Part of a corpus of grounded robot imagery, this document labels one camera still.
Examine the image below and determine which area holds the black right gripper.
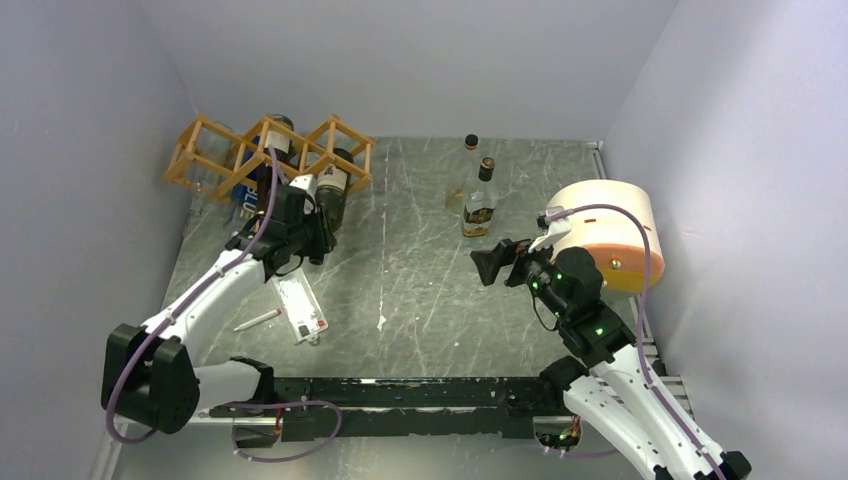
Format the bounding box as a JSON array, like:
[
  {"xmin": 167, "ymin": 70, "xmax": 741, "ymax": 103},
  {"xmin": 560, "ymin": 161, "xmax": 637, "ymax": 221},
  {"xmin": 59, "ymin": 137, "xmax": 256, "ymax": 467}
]
[{"xmin": 471, "ymin": 231, "xmax": 570, "ymax": 321}]

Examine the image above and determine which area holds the dark green wine bottle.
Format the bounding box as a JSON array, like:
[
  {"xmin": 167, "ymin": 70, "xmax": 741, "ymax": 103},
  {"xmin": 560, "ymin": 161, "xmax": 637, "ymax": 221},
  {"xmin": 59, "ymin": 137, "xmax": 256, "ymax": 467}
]
[{"xmin": 315, "ymin": 163, "xmax": 351, "ymax": 233}]

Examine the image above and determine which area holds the clear whisky bottle black label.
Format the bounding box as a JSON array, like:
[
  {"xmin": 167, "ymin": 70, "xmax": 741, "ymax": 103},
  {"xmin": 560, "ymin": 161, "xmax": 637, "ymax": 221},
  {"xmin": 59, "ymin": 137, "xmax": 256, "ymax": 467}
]
[{"xmin": 461, "ymin": 157, "xmax": 499, "ymax": 238}]

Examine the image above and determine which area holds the clear round glass bottle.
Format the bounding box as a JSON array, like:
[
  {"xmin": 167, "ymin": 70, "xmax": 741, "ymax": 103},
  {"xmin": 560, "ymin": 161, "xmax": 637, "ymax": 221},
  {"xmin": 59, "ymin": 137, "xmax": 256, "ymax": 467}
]
[{"xmin": 444, "ymin": 134, "xmax": 479, "ymax": 215}]

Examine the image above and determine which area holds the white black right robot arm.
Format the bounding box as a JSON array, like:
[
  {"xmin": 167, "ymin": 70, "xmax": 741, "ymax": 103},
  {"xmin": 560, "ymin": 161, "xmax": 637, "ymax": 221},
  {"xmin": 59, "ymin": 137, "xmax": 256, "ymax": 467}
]
[{"xmin": 470, "ymin": 239, "xmax": 752, "ymax": 479}]

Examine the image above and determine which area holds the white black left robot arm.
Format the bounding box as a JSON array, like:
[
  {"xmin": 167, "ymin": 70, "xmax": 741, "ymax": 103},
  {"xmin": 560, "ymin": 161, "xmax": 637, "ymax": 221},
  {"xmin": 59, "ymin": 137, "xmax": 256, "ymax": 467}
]
[{"xmin": 101, "ymin": 175, "xmax": 335, "ymax": 441}]

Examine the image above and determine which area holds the blue labelled clear bottle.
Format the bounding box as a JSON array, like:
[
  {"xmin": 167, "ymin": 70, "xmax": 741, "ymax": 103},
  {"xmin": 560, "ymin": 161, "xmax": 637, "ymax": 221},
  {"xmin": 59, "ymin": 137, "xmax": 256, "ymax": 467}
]
[{"xmin": 224, "ymin": 184, "xmax": 259, "ymax": 225}]

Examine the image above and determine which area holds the red wine bottle gold cap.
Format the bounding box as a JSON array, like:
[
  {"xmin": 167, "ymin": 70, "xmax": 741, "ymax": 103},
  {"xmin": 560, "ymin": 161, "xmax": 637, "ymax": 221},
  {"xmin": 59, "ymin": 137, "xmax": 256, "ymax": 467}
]
[{"xmin": 254, "ymin": 114, "xmax": 295, "ymax": 220}]

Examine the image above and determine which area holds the wooden wine rack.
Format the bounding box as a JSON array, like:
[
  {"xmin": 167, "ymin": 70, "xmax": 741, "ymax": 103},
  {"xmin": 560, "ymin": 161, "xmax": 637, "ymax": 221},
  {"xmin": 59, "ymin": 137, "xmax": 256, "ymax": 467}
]
[{"xmin": 163, "ymin": 115, "xmax": 375, "ymax": 202}]

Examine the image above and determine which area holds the clear plastic blister package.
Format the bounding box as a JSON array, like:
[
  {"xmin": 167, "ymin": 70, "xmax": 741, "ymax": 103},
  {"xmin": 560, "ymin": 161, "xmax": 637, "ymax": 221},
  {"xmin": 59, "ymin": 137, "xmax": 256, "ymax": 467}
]
[{"xmin": 271, "ymin": 268, "xmax": 329, "ymax": 346}]

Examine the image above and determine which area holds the white pink marker pen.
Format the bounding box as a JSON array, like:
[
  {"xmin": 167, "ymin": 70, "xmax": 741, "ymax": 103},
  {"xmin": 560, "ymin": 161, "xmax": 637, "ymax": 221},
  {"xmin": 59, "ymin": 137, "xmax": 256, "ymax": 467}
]
[{"xmin": 233, "ymin": 308, "xmax": 282, "ymax": 332}]

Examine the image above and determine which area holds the cream orange cylindrical drawer box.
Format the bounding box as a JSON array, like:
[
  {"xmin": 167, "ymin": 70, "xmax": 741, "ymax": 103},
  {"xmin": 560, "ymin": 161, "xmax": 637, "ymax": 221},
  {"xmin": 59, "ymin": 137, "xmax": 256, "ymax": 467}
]
[{"xmin": 547, "ymin": 179, "xmax": 665, "ymax": 296}]

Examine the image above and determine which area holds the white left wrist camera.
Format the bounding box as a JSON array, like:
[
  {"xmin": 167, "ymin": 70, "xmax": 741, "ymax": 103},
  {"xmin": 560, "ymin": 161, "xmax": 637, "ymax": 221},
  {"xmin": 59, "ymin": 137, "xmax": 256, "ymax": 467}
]
[{"xmin": 289, "ymin": 174, "xmax": 318, "ymax": 214}]

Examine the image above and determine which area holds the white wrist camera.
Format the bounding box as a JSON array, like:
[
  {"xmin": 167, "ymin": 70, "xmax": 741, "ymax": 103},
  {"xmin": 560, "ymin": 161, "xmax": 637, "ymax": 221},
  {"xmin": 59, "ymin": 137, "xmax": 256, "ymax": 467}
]
[
  {"xmin": 528, "ymin": 206, "xmax": 574, "ymax": 252},
  {"xmin": 289, "ymin": 174, "xmax": 318, "ymax": 214}
]

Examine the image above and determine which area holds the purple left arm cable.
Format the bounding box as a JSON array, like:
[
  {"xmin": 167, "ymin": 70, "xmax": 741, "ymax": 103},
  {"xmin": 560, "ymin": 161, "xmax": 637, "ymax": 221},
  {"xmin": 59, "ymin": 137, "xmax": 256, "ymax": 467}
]
[{"xmin": 104, "ymin": 146, "xmax": 289, "ymax": 445}]

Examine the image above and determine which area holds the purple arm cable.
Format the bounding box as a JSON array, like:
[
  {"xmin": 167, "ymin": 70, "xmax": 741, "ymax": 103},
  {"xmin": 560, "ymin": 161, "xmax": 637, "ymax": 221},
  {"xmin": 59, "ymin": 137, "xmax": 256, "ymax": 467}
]
[
  {"xmin": 104, "ymin": 146, "xmax": 289, "ymax": 445},
  {"xmin": 539, "ymin": 203, "xmax": 730, "ymax": 480}
]

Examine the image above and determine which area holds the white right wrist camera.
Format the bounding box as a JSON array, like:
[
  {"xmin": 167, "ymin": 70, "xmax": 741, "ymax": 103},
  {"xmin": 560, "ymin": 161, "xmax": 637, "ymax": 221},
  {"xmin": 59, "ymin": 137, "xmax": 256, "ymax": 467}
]
[{"xmin": 528, "ymin": 206, "xmax": 574, "ymax": 252}]

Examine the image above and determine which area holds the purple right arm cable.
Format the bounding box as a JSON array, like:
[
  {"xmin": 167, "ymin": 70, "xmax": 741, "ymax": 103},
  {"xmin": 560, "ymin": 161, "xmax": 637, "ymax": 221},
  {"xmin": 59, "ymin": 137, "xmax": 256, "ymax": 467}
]
[{"xmin": 539, "ymin": 203, "xmax": 730, "ymax": 480}]

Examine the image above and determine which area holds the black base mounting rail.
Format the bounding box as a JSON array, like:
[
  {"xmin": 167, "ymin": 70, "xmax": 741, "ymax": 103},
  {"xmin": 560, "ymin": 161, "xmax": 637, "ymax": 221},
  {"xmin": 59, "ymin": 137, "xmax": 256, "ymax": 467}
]
[{"xmin": 209, "ymin": 376, "xmax": 572, "ymax": 442}]

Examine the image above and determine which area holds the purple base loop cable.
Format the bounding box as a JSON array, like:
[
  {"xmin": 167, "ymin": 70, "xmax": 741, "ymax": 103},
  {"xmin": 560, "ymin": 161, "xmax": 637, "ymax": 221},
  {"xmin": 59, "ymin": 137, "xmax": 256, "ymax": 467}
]
[{"xmin": 218, "ymin": 396, "xmax": 344, "ymax": 465}]

